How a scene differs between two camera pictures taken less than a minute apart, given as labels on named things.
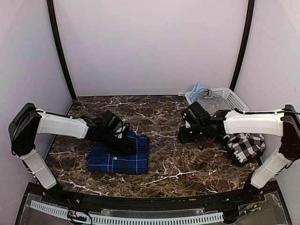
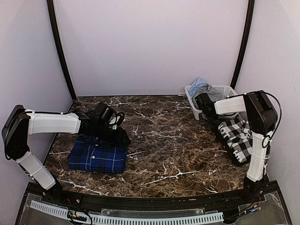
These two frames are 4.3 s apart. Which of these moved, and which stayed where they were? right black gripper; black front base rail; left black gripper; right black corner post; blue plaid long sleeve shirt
Moved: blue plaid long sleeve shirt; left black gripper; right black gripper
Stayed: right black corner post; black front base rail
